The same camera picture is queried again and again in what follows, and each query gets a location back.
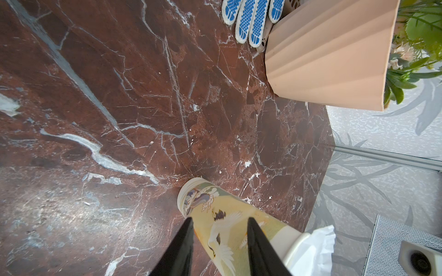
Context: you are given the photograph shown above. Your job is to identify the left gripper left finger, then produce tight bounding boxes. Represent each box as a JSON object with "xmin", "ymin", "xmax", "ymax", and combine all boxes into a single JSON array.
[{"xmin": 150, "ymin": 217, "xmax": 194, "ymax": 276}]

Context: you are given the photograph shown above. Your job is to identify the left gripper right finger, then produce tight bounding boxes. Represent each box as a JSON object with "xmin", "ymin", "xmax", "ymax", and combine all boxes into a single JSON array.
[{"xmin": 247, "ymin": 217, "xmax": 291, "ymax": 276}]

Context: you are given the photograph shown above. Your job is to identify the printed paper milk tea cup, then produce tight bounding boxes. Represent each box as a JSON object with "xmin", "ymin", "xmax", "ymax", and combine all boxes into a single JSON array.
[{"xmin": 177, "ymin": 178, "xmax": 310, "ymax": 276}]

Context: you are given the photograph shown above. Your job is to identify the beige ribbed flower pot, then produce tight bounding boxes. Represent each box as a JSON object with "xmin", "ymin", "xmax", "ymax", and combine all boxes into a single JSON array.
[{"xmin": 265, "ymin": 0, "xmax": 400, "ymax": 111}]

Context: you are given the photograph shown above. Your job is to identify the blue dotted work glove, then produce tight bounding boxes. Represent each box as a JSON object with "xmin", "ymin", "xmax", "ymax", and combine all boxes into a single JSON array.
[{"xmin": 222, "ymin": 0, "xmax": 305, "ymax": 53}]

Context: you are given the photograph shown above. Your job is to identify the green white artificial flowers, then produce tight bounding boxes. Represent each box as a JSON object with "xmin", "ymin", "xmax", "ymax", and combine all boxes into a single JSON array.
[{"xmin": 383, "ymin": 0, "xmax": 442, "ymax": 108}]

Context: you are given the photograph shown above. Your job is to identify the white wire mesh basket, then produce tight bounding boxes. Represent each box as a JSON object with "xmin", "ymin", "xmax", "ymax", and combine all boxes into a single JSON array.
[{"xmin": 362, "ymin": 215, "xmax": 442, "ymax": 276}]

